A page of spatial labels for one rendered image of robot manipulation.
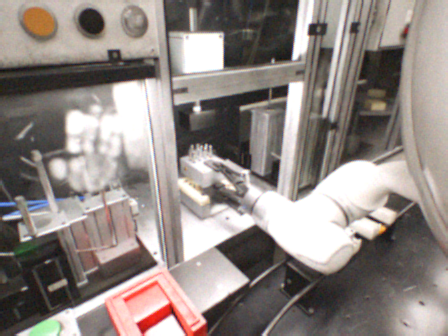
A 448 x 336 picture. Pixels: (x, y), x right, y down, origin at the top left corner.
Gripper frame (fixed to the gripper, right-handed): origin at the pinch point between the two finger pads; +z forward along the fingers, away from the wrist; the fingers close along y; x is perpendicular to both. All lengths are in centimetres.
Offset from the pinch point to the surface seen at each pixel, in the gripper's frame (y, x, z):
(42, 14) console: 40, 36, -15
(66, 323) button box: 0, 44, -24
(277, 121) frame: 8.9, -29.6, 3.6
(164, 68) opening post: 32.1, 19.4, -12.6
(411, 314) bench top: -34, -33, -51
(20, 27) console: 38, 38, -14
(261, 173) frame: -9.9, -24.6, 3.9
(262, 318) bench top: -34.8, 1.8, -25.9
